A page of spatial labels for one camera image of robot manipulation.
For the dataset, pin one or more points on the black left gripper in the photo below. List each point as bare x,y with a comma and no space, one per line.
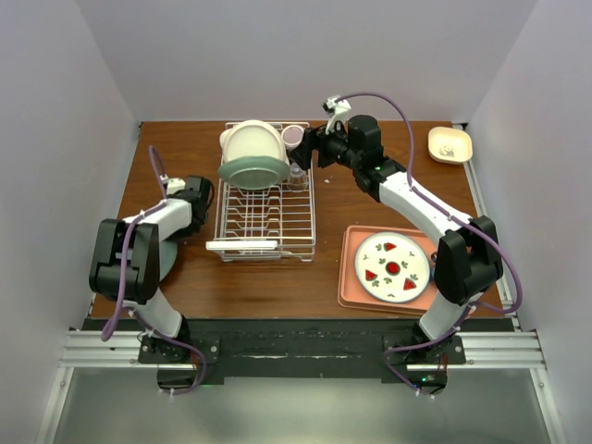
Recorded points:
190,231

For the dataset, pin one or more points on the plain teal green plate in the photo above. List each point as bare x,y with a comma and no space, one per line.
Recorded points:
168,252

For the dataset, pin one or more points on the pink plastic tray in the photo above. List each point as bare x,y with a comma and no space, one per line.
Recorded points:
351,294

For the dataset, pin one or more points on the white watermelon pattern plate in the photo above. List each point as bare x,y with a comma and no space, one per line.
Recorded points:
392,267

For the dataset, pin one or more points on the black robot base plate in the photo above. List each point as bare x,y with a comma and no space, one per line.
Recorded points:
319,348

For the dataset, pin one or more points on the white wire dish rack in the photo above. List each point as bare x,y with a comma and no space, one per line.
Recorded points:
269,224

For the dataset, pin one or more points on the cream plate with blue swirl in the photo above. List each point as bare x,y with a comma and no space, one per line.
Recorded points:
251,138

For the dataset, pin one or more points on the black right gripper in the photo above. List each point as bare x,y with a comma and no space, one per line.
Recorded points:
302,154

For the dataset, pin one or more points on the floral plate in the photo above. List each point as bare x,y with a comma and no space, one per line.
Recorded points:
253,173

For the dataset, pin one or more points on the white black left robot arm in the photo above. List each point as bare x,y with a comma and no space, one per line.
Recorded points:
125,266

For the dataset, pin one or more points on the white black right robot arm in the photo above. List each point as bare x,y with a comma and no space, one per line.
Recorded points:
468,260

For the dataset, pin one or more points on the small clear glass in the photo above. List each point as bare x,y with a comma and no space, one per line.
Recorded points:
298,179

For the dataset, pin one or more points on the cream square panda bowl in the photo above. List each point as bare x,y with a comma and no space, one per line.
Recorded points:
449,145

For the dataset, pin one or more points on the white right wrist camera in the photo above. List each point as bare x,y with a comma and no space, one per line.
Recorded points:
337,110

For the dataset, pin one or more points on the purple translucent measuring cup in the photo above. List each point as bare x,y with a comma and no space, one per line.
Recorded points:
292,136

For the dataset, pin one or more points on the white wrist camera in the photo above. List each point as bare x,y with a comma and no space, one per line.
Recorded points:
337,110
171,185

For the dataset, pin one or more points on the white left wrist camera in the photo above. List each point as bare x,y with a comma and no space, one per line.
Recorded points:
171,185

